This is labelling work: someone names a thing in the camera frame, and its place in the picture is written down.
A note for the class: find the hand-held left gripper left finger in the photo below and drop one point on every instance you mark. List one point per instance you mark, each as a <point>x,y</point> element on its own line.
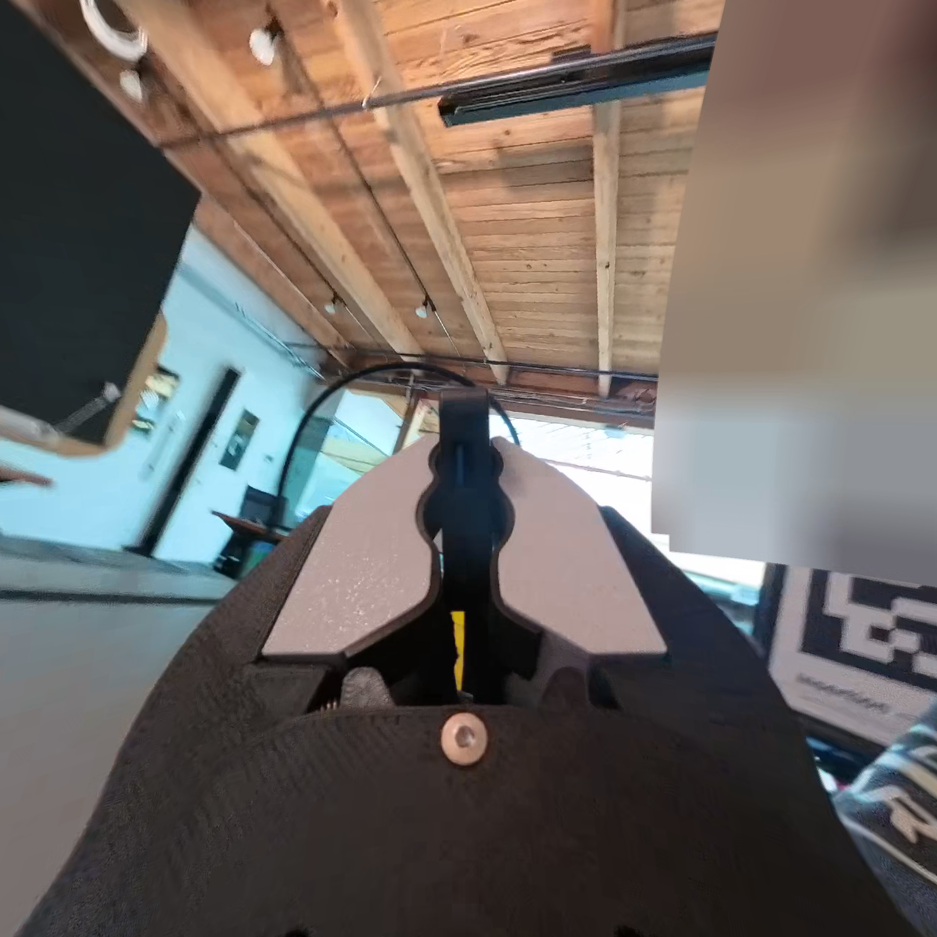
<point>351,578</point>

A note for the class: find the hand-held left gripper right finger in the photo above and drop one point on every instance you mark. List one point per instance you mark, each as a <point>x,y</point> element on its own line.
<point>578,578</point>

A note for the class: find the framed wall picture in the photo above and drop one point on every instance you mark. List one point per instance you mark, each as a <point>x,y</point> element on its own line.
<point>240,439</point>

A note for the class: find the dark grey adapter hub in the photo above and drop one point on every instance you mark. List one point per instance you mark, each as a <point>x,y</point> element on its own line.
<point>465,417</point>

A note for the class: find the wooden office desk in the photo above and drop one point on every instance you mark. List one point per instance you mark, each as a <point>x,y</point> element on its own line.
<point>245,521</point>

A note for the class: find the white panel stand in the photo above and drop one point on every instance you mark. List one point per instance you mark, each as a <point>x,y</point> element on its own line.
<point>22,424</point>

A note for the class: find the black door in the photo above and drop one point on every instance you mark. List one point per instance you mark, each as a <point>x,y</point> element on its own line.
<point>192,454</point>

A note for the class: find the dark patterned clothing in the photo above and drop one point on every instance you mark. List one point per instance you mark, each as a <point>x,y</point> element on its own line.
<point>893,812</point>

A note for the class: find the black linear ceiling light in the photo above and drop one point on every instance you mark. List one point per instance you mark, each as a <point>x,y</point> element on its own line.
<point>549,91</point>

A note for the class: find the black panel with wooden rim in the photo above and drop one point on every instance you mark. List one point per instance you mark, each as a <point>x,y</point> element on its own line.
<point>73,256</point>

